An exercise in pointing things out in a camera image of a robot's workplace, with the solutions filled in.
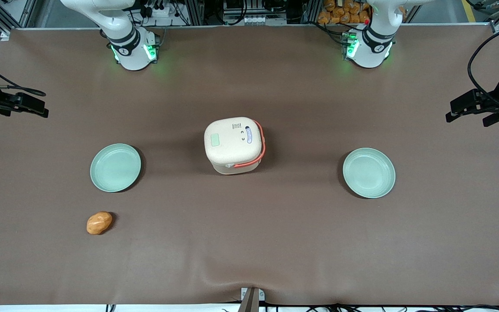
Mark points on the white power strip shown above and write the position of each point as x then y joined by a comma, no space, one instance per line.
254,20

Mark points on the brown tablecloth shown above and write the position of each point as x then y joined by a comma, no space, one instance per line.
249,247

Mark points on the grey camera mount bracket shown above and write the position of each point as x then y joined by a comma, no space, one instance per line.
252,300

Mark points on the bag of orange bread rolls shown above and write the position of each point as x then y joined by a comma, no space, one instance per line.
340,13

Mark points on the orange-brown bread roll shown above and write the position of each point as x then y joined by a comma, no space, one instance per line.
98,223

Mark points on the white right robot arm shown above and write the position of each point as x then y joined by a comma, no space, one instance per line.
129,48

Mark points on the pale green plate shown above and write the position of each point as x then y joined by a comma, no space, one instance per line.
115,168
368,173

